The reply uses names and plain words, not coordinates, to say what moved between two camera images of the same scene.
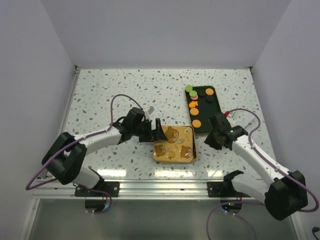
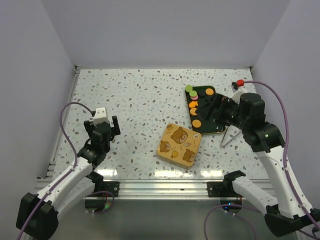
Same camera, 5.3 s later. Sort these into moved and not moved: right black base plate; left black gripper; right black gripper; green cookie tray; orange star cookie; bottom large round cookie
Moved: left black gripper; right black gripper
Not moved: orange star cookie; right black base plate; bottom large round cookie; green cookie tray
